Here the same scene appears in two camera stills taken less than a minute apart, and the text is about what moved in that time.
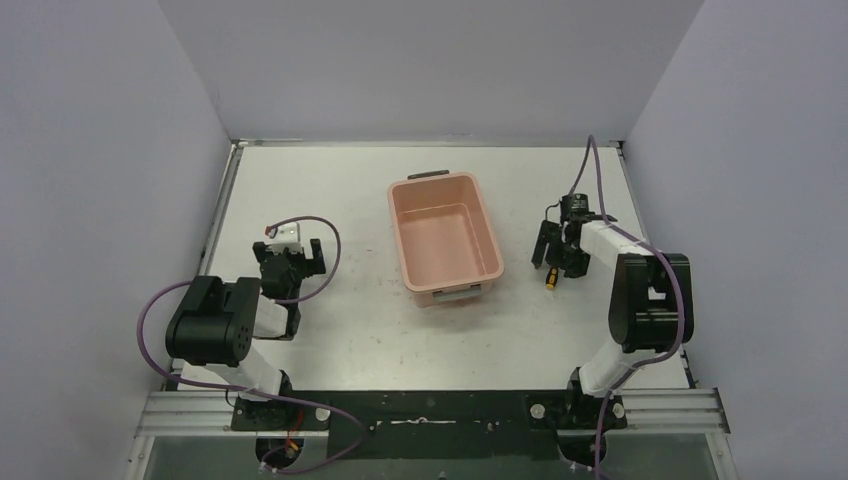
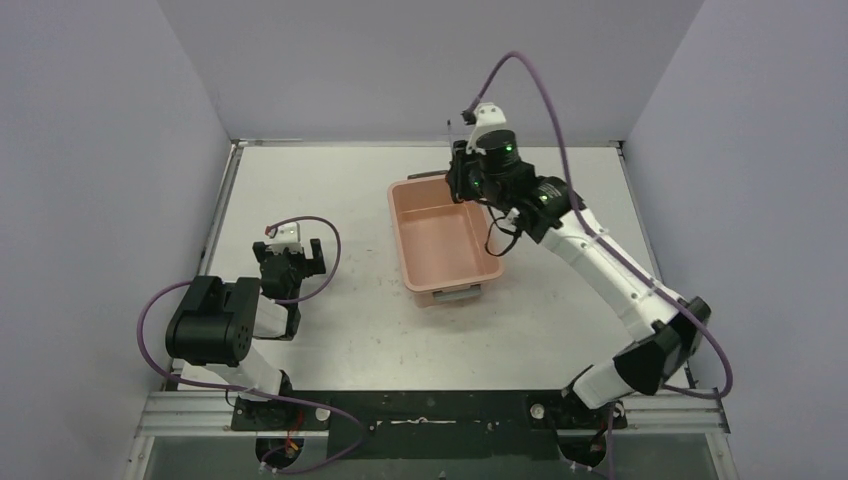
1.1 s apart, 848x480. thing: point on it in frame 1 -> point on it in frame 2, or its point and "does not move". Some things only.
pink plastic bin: (446, 247) does not move
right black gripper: (561, 245) -> (460, 177)
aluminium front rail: (637, 411) does not move
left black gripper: (291, 258) does not move
